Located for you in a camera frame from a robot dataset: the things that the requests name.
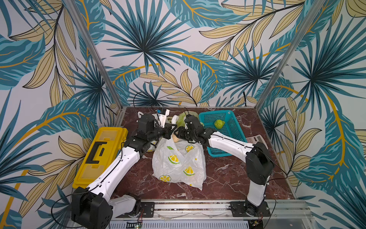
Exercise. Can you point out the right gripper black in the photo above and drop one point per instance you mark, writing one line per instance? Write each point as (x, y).
(184, 133)

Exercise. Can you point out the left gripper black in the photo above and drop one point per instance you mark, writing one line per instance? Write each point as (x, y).
(168, 130)

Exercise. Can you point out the white pear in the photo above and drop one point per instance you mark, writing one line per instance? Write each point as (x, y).
(175, 138)

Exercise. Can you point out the green avocado print plastic bag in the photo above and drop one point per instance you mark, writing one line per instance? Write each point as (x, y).
(181, 118)

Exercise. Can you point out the white lemon print plastic bags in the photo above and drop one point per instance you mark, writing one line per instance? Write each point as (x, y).
(181, 161)

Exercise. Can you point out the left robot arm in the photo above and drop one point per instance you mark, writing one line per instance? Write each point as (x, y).
(94, 207)

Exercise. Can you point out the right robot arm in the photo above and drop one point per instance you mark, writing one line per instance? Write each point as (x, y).
(259, 164)

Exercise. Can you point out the green pear basket right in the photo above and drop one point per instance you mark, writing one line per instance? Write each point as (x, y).
(219, 124)

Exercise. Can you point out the teal plastic basket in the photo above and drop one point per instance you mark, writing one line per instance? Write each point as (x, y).
(230, 128)

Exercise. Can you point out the yellow plastic toolbox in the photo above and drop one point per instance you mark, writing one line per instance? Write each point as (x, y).
(102, 152)

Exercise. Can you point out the white calculator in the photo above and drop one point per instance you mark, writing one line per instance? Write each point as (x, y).
(256, 139)

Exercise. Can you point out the left metal corner post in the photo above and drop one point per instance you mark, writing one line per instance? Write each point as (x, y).
(78, 20)

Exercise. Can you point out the metal corner post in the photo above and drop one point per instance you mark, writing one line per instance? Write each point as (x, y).
(78, 20)
(315, 8)

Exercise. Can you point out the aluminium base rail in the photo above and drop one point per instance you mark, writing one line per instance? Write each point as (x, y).
(200, 214)

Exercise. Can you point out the right metal corner post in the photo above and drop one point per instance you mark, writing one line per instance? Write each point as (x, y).
(315, 8)

